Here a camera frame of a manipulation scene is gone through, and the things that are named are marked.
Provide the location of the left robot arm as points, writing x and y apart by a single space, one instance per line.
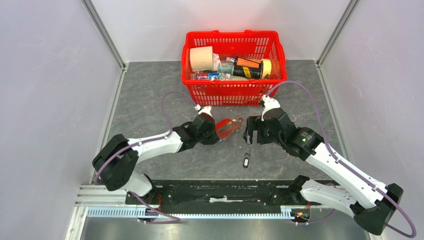
116 161

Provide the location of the red plastic basket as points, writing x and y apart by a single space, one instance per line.
250 44

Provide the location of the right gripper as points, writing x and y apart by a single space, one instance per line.
254 122

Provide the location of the yellow masking tape roll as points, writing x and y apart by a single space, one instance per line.
266 68

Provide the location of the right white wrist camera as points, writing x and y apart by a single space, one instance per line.
269 103

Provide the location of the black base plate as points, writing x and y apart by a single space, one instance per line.
246 196

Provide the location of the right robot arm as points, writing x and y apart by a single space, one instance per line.
371 203

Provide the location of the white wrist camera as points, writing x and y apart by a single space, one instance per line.
269 103
203 109

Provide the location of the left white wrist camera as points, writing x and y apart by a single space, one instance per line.
203 109

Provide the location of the snack packets in basket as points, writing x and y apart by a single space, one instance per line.
222 70

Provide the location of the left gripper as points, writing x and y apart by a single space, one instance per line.
213 139

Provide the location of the beige paper roll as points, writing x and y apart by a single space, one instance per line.
201 58

